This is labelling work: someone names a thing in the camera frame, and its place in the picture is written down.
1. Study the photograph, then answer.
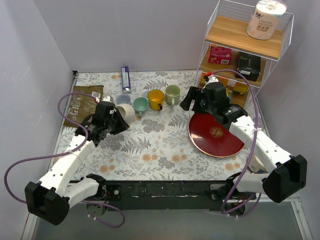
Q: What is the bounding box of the yellow enamel mug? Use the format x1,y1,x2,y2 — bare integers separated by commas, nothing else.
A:
147,89,165,111

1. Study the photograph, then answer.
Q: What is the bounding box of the beige ribbed mug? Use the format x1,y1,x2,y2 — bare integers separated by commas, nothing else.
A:
116,103,136,125

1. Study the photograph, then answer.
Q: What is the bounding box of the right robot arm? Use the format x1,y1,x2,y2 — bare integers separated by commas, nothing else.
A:
180,82,308,203

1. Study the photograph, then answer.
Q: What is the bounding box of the white wire shelf rack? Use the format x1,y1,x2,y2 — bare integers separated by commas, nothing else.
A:
194,0,294,93

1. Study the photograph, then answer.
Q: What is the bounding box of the orange sponge pack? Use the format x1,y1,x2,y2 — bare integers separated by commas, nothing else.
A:
217,76,249,100
198,72,208,88

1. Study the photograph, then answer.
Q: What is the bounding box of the purple foil box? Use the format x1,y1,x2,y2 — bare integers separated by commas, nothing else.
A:
121,66,132,94

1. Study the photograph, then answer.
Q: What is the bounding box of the light green mug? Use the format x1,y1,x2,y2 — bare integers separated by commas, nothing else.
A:
164,85,181,107

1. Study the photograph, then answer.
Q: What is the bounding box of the orange sponge pack upper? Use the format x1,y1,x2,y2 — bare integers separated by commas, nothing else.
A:
217,76,249,100

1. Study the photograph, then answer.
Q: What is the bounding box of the orange pink box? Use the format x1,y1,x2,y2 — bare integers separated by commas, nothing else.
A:
208,45,232,65

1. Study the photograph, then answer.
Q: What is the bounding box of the teal mug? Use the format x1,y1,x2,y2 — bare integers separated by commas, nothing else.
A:
133,97,149,117

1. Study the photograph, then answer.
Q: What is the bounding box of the orange sponge pack lower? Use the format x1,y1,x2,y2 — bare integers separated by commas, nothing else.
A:
198,72,208,88

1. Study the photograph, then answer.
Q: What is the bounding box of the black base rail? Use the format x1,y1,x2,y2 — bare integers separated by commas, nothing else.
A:
74,180,256,212

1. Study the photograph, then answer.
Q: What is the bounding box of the black box on shelf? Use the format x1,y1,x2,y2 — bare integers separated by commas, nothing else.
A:
236,52,261,82

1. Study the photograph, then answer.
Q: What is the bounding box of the aluminium frame rail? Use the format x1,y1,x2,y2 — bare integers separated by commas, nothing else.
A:
22,196,312,240

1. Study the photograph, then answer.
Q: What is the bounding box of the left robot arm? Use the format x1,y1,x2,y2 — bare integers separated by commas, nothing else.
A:
24,101,129,226

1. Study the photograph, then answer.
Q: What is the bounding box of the brown coffee bag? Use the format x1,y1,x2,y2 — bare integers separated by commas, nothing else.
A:
67,85,104,124

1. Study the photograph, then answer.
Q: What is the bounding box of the red round tray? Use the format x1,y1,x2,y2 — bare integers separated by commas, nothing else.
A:
188,113,245,158

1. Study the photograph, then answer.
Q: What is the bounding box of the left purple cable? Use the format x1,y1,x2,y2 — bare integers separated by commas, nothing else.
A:
3,92,126,228

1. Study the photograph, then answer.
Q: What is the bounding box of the white footed cup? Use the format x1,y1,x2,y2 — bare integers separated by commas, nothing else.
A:
116,93,131,105

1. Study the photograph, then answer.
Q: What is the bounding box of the floral table mat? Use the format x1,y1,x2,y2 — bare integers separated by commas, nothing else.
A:
71,70,250,181

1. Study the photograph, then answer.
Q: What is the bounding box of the toilet paper roll on shelf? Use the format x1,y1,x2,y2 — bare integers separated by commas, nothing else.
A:
246,0,287,40

